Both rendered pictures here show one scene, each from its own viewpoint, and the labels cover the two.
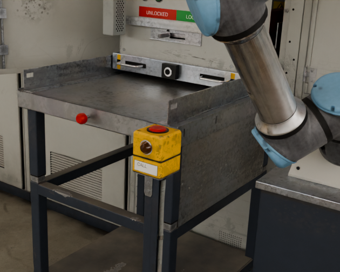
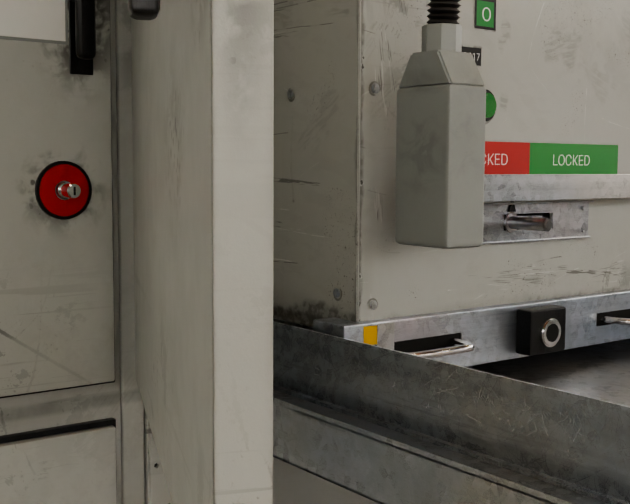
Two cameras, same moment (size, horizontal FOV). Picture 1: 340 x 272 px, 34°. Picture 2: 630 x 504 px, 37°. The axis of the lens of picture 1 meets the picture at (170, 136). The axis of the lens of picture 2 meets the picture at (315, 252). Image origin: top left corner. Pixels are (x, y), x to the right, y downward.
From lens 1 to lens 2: 2.08 m
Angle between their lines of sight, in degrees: 70
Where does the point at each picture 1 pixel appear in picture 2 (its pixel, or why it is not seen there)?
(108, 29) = (470, 226)
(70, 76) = (515, 443)
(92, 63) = (416, 376)
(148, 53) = (453, 295)
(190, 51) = (564, 258)
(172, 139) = not seen: outside the picture
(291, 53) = not seen: hidden behind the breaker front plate
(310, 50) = not seen: hidden behind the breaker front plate
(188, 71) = (572, 316)
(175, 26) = (572, 187)
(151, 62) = (479, 322)
